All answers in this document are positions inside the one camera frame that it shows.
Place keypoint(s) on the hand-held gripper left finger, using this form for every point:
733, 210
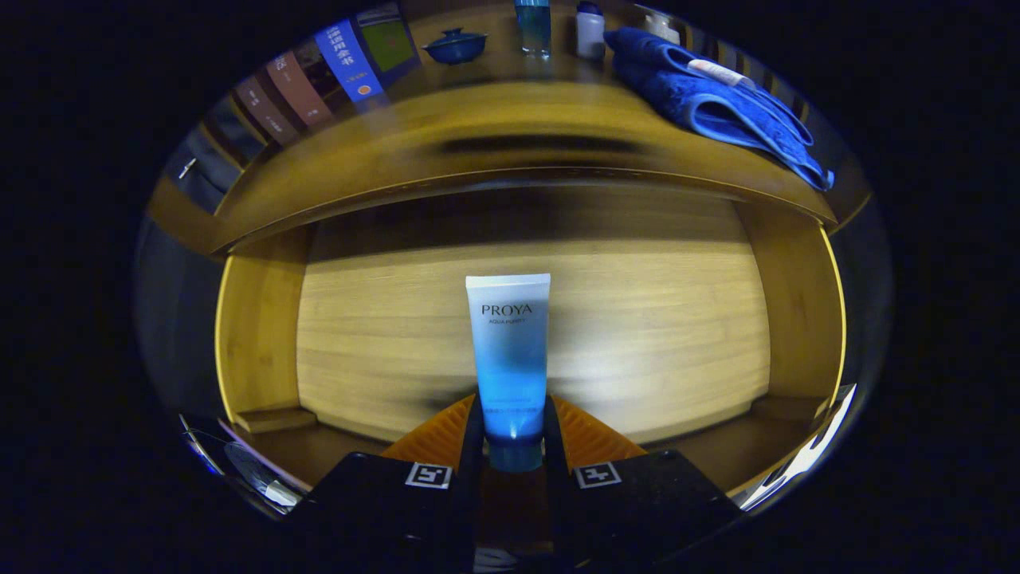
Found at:
382, 510

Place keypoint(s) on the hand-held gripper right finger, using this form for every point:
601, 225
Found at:
645, 510

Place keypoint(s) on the wooden drawer with black knob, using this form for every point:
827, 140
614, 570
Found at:
637, 319

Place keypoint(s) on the blue and white cosmetic tube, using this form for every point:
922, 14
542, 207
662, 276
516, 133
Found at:
508, 359

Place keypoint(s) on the wooden cabinet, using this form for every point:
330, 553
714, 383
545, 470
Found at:
183, 219

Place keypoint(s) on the wooden countertop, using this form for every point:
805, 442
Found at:
478, 119

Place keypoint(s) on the metal clip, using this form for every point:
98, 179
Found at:
187, 168

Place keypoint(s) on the blue folded towel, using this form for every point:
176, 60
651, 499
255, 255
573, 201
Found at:
717, 112

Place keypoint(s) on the dark brown book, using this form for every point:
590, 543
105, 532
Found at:
267, 112

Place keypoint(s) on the reddish brown book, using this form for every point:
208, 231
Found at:
299, 88

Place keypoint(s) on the blue book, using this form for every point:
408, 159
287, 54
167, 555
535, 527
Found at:
351, 60

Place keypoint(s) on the blue lidded teacup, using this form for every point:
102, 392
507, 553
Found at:
456, 48

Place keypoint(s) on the white bottle with blue cap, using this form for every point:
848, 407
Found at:
590, 32

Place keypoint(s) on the white pump bottle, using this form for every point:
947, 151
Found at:
661, 28

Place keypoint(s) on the teal glass bottle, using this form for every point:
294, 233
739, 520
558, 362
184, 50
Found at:
533, 28

